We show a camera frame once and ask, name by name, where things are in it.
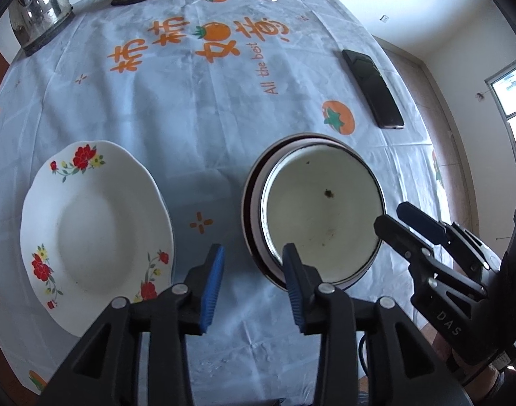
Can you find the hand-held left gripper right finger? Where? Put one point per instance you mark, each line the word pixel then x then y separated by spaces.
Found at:
pixel 294 287

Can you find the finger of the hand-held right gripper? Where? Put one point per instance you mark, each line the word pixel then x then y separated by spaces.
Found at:
pixel 423 222
pixel 397 232

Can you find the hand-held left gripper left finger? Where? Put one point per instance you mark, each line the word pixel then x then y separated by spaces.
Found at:
pixel 211 287

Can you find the white enamel bowl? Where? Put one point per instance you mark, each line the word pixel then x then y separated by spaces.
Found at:
pixel 321 207

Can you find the stainless steel bowl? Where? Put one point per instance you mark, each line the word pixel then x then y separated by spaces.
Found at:
pixel 250 203

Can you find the red flower white plate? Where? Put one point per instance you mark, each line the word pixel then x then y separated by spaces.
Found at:
pixel 93 228

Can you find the person's right forearm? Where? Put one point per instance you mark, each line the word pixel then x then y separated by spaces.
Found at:
pixel 482 382

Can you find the black smartphone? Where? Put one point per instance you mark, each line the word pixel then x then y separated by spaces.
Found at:
pixel 374 89

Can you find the window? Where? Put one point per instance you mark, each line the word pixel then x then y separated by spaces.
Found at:
pixel 512 93

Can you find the light blue printed tablecloth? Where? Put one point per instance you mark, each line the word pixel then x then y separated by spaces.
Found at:
pixel 198 114

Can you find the stainless steel electric kettle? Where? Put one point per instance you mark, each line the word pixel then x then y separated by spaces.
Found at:
pixel 38 4

